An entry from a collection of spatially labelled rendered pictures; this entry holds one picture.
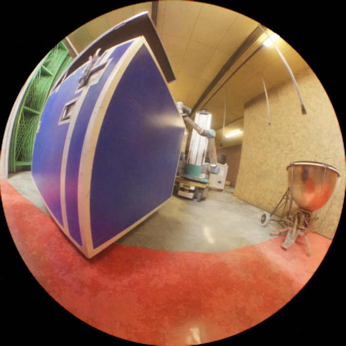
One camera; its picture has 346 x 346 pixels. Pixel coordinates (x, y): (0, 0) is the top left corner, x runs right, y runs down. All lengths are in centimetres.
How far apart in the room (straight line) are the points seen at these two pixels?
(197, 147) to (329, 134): 269
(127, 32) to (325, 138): 297
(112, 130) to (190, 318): 68
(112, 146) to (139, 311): 57
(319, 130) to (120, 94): 276
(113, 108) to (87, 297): 64
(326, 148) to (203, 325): 259
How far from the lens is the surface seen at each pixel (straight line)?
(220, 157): 419
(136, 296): 55
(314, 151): 261
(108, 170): 36
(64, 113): 59
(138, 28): 131
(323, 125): 274
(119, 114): 37
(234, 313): 62
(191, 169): 222
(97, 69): 56
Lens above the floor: 50
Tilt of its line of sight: 3 degrees down
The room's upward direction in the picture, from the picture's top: 12 degrees clockwise
